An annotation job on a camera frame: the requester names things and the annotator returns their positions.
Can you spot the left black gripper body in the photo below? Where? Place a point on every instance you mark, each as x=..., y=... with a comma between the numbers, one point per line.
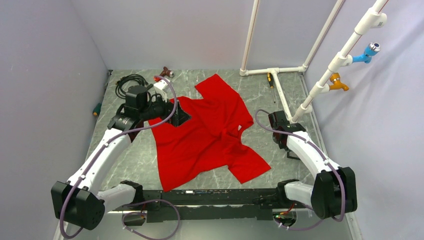
x=158, y=109

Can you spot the red t-shirt garment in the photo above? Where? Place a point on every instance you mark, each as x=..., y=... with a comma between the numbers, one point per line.
x=210, y=139

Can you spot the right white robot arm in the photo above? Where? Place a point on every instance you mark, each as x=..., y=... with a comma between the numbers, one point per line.
x=334, y=189

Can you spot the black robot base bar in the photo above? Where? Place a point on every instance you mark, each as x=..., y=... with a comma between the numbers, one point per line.
x=212, y=204

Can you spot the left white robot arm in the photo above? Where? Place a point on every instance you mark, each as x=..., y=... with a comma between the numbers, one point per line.
x=79, y=200

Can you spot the brown pipe fitting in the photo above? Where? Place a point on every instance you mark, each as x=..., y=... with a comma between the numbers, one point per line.
x=166, y=72

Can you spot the yellow black screwdriver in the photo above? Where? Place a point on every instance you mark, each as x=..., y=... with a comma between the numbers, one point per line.
x=271, y=84

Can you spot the orange pipe tap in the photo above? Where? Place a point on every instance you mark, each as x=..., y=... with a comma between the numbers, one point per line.
x=336, y=83

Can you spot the blue pipe tap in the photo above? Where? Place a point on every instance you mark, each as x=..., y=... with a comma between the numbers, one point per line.
x=369, y=52

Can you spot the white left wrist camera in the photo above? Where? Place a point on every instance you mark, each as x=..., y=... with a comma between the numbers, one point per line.
x=163, y=88

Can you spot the green handle tool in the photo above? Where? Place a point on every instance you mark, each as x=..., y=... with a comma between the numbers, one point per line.
x=97, y=109

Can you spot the small black square frame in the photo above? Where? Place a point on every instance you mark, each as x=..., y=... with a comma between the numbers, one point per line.
x=291, y=155

